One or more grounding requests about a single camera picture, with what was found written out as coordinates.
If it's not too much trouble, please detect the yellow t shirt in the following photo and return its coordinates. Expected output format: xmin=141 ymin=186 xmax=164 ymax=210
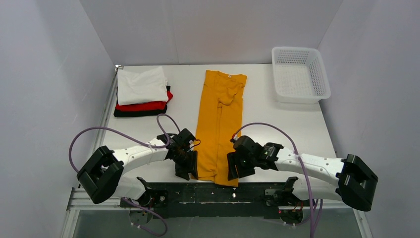
xmin=196 ymin=70 xmax=247 ymax=187

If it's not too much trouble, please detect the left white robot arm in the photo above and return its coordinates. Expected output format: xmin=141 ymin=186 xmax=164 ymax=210
xmin=77 ymin=128 xmax=198 ymax=206

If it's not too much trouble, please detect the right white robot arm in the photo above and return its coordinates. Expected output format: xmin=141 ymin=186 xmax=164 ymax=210
xmin=227 ymin=136 xmax=378 ymax=212

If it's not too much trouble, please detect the black folded t shirt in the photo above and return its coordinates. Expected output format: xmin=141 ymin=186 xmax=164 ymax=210
xmin=113 ymin=85 xmax=171 ymax=118

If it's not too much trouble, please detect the red folded t shirt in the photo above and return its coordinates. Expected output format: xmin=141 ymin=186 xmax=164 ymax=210
xmin=115 ymin=91 xmax=173 ymax=112

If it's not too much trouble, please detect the white folded t shirt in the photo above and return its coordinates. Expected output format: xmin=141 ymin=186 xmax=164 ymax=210
xmin=117 ymin=66 xmax=168 ymax=106

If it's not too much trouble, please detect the white plastic basket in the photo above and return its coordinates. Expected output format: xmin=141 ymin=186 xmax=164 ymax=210
xmin=271 ymin=47 xmax=331 ymax=104

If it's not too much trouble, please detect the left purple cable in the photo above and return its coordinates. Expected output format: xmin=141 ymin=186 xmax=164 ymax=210
xmin=68 ymin=114 xmax=182 ymax=237

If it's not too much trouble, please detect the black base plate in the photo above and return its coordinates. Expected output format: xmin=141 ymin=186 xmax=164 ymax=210
xmin=119 ymin=182 xmax=310 ymax=223

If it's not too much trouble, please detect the aluminium frame rail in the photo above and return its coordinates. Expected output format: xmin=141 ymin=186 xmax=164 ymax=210
xmin=76 ymin=70 xmax=378 ymax=232

